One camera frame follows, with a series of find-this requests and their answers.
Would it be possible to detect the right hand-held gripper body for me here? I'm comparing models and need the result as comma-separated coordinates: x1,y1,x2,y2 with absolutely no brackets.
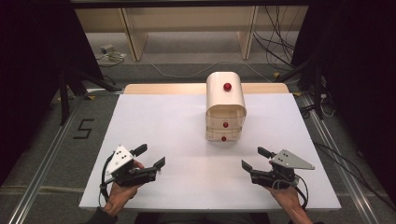
250,148,316,190

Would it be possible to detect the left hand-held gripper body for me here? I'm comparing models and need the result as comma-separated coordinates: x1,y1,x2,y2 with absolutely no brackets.
106,144,158,188

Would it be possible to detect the shallow clear drawer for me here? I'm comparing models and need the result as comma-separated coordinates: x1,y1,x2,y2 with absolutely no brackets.
205,128,243,143

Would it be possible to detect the tall clear drawer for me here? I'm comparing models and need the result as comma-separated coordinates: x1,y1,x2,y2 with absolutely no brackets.
205,107,246,130

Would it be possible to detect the cream drawer cabinet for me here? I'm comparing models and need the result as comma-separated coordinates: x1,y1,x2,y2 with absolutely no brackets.
205,71,248,143

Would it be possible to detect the person's left hand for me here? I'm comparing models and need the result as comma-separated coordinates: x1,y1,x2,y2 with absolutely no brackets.
102,182,143,218

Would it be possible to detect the person's right hand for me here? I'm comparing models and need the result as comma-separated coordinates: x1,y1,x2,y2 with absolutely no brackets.
265,185,305,217

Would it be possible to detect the white board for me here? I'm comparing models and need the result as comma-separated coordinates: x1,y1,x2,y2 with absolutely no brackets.
78,92,342,213

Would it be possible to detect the wooden table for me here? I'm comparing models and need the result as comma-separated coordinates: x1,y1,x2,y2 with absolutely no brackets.
123,82,290,95

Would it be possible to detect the black stand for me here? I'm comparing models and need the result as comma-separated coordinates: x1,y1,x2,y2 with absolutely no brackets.
274,55,327,121
58,67,123,126

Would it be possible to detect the white power strip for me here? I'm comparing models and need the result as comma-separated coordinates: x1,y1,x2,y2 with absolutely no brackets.
99,44,128,63

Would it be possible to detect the dark curtain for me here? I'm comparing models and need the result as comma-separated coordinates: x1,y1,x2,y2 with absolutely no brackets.
0,0,105,188
290,0,396,206

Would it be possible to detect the beige desk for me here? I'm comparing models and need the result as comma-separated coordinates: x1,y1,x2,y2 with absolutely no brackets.
74,6,309,62

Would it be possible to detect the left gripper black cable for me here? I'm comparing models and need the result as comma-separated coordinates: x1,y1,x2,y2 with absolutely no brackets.
98,151,117,208

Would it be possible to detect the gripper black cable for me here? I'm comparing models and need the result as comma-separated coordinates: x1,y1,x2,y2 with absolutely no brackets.
271,174,310,210
98,151,117,208

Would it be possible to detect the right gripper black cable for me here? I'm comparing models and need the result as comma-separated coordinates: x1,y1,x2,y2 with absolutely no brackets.
271,174,310,210

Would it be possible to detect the metal floor rail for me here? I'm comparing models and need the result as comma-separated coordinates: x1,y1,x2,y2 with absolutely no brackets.
7,95,86,224
298,92,381,224

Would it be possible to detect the black floor cable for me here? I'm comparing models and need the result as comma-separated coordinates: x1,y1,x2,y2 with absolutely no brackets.
312,141,396,213

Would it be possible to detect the bundle of black cables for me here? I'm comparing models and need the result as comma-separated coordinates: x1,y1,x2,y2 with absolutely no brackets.
252,5,301,69

